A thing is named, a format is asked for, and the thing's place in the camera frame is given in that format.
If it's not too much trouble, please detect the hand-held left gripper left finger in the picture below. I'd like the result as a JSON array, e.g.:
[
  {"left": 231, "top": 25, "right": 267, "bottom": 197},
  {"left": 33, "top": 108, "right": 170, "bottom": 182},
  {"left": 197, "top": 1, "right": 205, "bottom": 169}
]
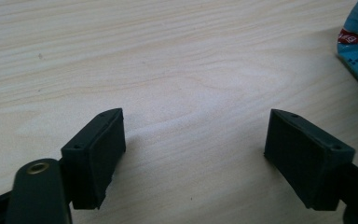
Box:
[{"left": 60, "top": 107, "right": 127, "bottom": 210}]

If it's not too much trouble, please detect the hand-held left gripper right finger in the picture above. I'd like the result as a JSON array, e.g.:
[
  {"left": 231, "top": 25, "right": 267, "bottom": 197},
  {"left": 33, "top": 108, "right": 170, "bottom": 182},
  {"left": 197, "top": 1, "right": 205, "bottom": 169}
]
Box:
[{"left": 263, "top": 108, "right": 356, "bottom": 212}]

